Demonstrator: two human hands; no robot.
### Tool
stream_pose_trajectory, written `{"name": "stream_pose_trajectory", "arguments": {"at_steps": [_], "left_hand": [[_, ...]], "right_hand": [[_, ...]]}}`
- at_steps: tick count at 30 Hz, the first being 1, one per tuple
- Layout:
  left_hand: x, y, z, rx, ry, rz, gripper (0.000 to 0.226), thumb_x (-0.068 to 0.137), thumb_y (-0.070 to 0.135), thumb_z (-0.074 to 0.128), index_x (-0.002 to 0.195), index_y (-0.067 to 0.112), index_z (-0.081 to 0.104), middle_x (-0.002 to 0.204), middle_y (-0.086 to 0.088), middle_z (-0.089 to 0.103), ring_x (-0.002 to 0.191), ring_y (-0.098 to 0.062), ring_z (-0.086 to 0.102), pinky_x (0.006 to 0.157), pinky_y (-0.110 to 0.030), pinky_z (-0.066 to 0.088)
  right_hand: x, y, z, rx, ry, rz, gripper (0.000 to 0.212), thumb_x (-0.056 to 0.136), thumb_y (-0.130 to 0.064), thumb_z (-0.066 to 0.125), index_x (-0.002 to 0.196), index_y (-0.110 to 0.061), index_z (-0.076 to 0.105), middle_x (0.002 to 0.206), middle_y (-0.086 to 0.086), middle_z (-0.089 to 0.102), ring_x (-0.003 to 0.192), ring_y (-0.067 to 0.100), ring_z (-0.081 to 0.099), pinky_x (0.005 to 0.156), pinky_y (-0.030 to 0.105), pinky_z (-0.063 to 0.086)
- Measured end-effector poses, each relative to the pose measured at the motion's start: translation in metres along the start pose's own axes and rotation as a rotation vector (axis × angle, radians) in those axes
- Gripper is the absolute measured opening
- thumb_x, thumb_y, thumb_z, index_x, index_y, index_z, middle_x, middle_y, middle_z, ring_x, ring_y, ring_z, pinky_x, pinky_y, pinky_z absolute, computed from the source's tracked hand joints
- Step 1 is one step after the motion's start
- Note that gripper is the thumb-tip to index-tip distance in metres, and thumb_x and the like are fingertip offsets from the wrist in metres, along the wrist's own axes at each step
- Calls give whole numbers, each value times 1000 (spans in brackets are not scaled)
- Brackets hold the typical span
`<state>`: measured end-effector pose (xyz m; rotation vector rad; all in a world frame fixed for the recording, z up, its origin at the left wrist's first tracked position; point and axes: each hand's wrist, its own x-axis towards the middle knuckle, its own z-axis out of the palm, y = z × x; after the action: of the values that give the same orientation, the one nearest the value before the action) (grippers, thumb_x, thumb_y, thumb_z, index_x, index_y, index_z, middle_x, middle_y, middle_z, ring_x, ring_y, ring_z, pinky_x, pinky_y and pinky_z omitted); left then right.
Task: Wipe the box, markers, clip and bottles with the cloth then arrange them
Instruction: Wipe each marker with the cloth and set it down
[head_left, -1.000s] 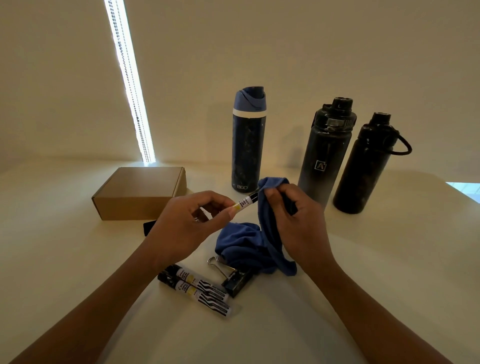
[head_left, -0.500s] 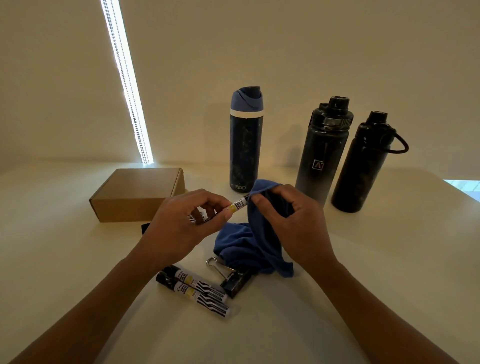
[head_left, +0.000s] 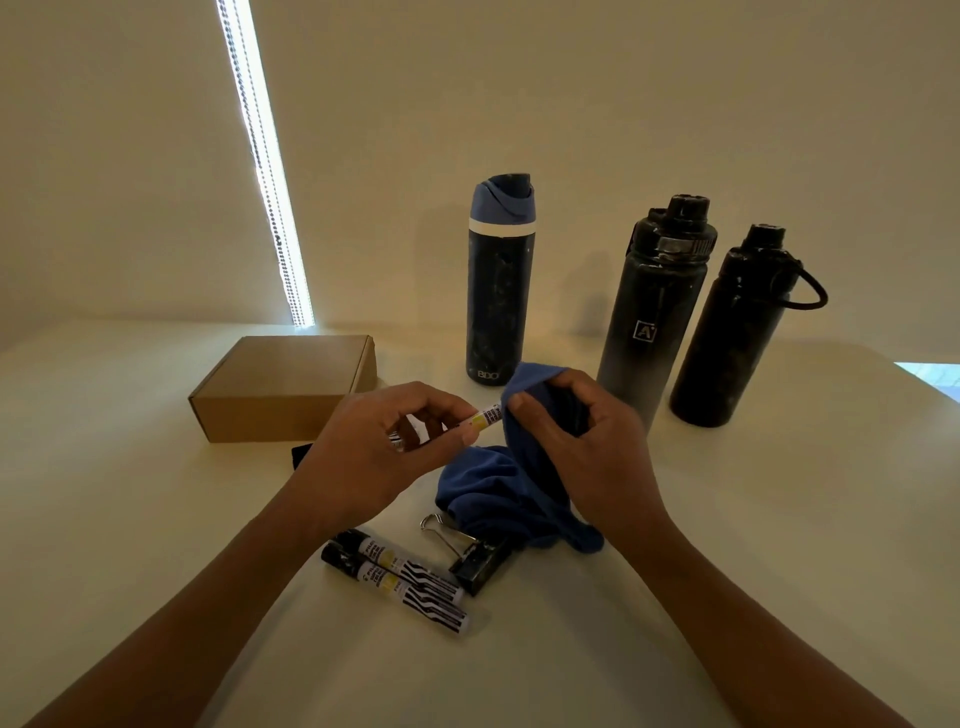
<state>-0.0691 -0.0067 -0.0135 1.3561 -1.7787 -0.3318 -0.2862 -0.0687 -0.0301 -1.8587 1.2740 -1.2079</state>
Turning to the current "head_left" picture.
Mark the black white striped marker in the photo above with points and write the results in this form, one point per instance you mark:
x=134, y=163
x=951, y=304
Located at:
x=301, y=455
x=405, y=592
x=405, y=566

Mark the person's right hand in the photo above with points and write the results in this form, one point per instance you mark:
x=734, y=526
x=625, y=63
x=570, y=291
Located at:
x=607, y=472

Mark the black binder clip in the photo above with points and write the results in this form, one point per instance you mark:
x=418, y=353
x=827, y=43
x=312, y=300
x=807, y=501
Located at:
x=480, y=566

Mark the navy bottle with blue lid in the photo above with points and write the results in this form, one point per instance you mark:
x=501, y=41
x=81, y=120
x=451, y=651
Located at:
x=499, y=300

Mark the person's right forearm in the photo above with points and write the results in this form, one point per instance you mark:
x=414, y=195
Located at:
x=757, y=652

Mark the person's left forearm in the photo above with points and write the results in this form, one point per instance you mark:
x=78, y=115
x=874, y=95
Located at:
x=172, y=637

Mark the person's left hand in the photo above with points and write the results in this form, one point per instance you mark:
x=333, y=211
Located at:
x=360, y=465

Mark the blue cloth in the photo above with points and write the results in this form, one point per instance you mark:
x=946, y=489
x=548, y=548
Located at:
x=495, y=487

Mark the brown paper box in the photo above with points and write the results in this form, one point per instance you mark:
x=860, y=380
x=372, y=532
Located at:
x=277, y=382

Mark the black grey gradient bottle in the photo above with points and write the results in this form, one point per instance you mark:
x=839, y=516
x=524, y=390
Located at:
x=652, y=322

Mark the barcode label black marker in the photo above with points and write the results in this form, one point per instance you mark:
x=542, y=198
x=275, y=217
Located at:
x=487, y=415

